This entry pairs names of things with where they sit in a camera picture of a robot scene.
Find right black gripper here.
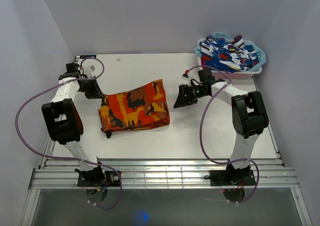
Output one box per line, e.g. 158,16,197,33
173,84,208,109

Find orange camouflage trousers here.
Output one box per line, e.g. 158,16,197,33
98,79,170,138

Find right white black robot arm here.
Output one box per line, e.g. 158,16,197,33
173,67,269,186

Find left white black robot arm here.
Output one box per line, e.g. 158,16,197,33
41,62,106,186

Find blue label sticker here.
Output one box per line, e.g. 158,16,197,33
79,54,97,60

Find blue white red patterned garment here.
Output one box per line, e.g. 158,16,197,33
198,35,258,74

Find pink plastic laundry basket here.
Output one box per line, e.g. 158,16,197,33
197,38,264,81

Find light blue garment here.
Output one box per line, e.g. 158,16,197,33
194,31,268,72

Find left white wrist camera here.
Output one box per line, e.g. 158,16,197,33
81,65,96,79

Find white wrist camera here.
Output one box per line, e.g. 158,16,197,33
81,65,96,79
182,69,194,85

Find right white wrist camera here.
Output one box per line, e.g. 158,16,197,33
182,69,194,85

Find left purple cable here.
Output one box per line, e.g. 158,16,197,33
14,56,123,210

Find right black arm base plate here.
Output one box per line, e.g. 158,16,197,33
209,170,256,186

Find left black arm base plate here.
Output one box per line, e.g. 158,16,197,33
76,171,120,187

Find aluminium frame rail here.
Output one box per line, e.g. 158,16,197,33
29,158,300,190

